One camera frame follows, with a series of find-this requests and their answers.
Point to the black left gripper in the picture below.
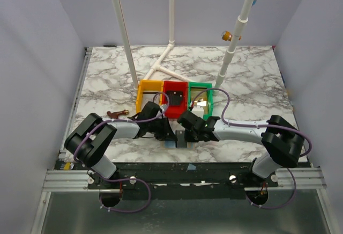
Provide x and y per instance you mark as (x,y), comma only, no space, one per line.
(163,128)

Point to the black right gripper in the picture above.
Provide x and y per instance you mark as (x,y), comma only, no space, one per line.
(191,133)

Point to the beige card holder wallet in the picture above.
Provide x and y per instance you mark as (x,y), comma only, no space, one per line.
(171,144)

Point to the dark card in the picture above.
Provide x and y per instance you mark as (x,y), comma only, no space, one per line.
(181,143)

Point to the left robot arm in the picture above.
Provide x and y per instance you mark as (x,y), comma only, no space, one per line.
(90,140)

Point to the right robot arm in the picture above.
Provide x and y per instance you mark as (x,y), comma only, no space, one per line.
(283,143)

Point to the gold cards stack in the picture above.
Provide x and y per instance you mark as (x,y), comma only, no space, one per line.
(199,99)

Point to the black VIP card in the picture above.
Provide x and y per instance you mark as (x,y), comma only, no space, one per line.
(175,98)

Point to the red plastic bin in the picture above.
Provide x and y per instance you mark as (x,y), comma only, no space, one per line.
(174,112)

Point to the green plastic bin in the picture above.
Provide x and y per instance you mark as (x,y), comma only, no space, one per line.
(209,95)

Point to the yellow plastic bin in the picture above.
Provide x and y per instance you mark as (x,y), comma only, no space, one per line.
(147,87)

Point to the brown small tool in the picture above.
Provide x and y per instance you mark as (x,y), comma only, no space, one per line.
(115,115)

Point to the orange knob on pole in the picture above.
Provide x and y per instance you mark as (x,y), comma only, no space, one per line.
(227,36)

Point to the white left PVC pole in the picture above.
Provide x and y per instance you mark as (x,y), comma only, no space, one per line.
(127,48)

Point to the white PVC jointed pole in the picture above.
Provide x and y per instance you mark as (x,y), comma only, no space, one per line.
(237,32)

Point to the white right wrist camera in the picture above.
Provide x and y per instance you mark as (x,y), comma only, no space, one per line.
(198,111)

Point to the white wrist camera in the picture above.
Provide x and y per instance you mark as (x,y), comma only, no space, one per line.
(164,107)
(198,111)

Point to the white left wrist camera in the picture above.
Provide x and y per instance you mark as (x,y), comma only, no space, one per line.
(164,107)

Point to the black mounting rail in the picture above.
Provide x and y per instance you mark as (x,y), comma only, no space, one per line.
(181,181)

